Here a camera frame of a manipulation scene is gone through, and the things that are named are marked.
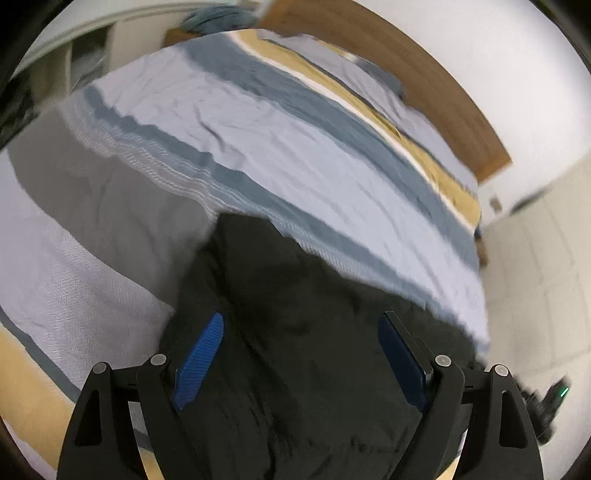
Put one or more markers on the wooden headboard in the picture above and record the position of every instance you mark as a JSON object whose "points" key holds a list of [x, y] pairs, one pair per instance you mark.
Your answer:
{"points": [[438, 92]]}

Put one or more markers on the black puffer coat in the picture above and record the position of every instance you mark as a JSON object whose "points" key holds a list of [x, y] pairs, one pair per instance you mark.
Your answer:
{"points": [[300, 369]]}

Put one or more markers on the blue-grey pillow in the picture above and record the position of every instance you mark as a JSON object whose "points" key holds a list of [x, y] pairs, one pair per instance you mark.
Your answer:
{"points": [[383, 78]]}

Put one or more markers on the white low shelf cabinet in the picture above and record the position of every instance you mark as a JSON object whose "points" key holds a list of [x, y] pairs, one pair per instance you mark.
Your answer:
{"points": [[87, 50]]}

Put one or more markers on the striped bed cover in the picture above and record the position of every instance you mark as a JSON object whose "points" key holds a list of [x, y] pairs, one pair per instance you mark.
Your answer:
{"points": [[231, 138]]}

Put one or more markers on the blue crumpled cloth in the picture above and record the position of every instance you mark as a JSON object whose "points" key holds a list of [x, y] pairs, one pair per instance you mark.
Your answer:
{"points": [[217, 18]]}

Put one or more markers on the wooden nightstand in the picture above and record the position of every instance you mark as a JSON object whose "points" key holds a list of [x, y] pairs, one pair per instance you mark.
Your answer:
{"points": [[482, 251]]}

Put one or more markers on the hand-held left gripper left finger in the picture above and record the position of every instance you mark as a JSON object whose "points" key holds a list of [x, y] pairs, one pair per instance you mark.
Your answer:
{"points": [[198, 364]]}

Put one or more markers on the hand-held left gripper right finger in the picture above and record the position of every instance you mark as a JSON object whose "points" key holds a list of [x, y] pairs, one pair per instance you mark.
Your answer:
{"points": [[404, 364]]}

